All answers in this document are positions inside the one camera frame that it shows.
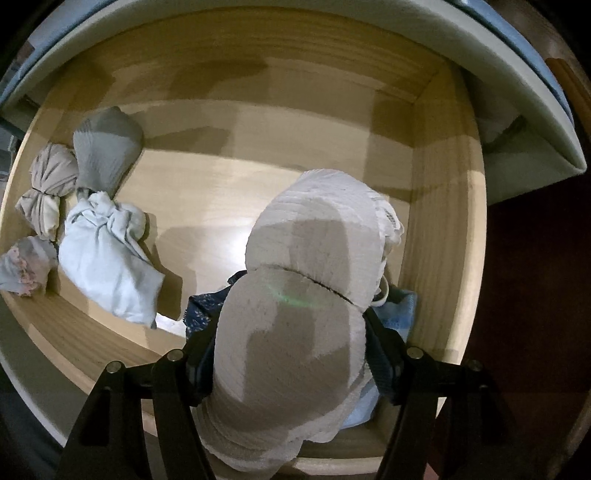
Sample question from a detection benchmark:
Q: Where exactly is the blue towelling underwear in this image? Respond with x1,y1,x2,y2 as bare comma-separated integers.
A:
344,284,419,428

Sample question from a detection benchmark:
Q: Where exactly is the light blue knotted underwear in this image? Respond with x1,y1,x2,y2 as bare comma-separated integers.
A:
58,191,166,329

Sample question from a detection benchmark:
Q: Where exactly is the white pink floral underwear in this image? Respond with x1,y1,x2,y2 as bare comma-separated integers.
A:
0,235,60,298

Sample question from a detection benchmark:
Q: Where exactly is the dark blue floral underwear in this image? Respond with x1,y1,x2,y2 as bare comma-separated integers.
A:
185,270,247,340

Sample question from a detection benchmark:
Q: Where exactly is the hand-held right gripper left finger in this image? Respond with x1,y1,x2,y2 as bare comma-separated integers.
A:
55,323,220,480

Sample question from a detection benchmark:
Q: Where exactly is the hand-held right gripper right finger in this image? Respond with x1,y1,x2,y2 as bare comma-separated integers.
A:
365,309,522,480

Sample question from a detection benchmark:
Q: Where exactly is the grey fronted wooden drawer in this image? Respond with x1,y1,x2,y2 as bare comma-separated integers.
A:
0,7,490,480

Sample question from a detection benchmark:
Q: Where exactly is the grey ribbed underwear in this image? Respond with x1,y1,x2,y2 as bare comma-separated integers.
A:
73,106,145,199

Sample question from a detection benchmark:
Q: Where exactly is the beige knotted underwear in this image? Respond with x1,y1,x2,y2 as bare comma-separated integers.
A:
16,143,80,241

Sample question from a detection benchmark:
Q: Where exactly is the white ribbed underwear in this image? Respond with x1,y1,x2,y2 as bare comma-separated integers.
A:
191,170,406,476

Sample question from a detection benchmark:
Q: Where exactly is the grey nightstand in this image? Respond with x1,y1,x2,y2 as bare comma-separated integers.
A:
0,0,587,206

